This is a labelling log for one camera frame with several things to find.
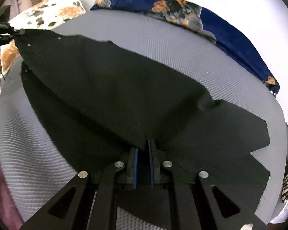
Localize grey mesh mattress pad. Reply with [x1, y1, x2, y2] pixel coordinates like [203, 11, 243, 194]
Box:
[0, 9, 288, 230]

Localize blue floral blanket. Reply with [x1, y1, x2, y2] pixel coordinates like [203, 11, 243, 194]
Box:
[91, 0, 280, 96]

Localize black denim pants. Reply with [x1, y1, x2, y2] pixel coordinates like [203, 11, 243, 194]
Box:
[13, 28, 272, 230]

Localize floral white orange pillow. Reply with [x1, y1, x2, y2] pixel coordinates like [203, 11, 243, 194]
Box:
[0, 0, 86, 74]

